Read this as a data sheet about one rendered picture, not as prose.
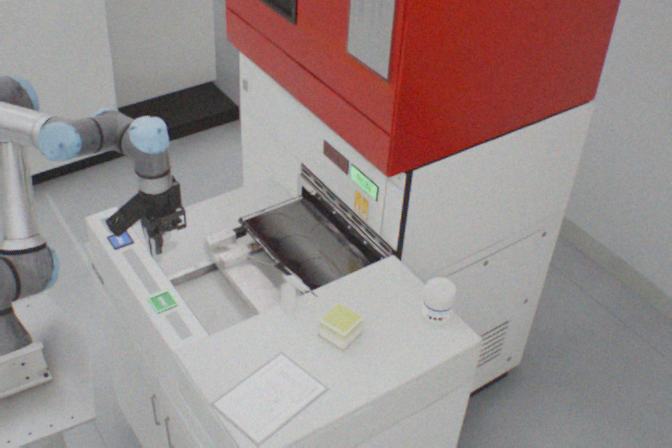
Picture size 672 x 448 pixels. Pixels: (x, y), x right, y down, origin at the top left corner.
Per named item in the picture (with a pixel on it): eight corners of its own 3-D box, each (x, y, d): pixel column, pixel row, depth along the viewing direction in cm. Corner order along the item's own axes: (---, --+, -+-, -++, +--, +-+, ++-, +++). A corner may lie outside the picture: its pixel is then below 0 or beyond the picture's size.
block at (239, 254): (244, 251, 217) (244, 243, 215) (251, 258, 215) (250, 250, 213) (218, 261, 213) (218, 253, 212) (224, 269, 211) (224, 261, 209)
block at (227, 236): (230, 234, 222) (230, 226, 220) (236, 241, 220) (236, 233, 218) (204, 244, 218) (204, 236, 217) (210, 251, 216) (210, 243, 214)
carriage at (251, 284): (229, 241, 224) (229, 233, 223) (299, 323, 201) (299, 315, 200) (204, 251, 221) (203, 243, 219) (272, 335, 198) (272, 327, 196)
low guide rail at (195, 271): (311, 226, 236) (312, 218, 234) (315, 230, 235) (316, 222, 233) (155, 288, 213) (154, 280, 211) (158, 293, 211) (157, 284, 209)
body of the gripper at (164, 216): (187, 230, 176) (183, 187, 169) (151, 244, 172) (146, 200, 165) (172, 211, 181) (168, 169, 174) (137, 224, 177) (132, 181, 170)
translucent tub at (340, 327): (336, 321, 187) (338, 300, 183) (362, 336, 184) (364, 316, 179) (316, 339, 182) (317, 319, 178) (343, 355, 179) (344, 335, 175)
